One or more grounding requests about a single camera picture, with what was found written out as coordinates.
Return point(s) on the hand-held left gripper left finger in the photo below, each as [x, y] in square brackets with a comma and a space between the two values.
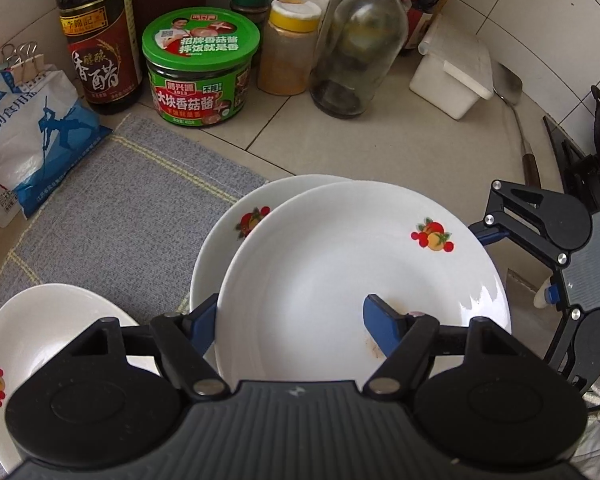
[202, 327]

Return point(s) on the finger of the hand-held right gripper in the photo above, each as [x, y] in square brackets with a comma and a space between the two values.
[487, 234]
[554, 294]

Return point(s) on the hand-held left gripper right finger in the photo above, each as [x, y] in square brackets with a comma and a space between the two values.
[380, 327]

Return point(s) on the white fruit-print plate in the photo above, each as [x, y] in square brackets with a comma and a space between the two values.
[320, 270]
[220, 245]
[45, 330]

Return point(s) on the grey checked cloth mat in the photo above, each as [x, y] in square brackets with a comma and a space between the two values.
[130, 200]

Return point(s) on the white plastic seasoning box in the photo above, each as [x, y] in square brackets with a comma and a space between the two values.
[450, 85]

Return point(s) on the clear glass bottle red cap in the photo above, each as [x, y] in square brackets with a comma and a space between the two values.
[355, 60]

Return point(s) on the green-lid mushroom sauce jar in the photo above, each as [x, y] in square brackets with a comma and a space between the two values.
[200, 100]

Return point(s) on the red label sauce bottle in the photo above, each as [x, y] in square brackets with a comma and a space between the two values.
[422, 15]

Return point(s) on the blue and white salt bag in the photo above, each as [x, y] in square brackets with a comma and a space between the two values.
[35, 125]

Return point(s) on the yellow spice jar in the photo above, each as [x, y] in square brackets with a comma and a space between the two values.
[285, 60]

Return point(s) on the dark vinegar bottle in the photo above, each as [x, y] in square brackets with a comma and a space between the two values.
[100, 60]

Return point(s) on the metal binder clip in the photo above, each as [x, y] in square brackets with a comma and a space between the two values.
[11, 62]
[32, 60]

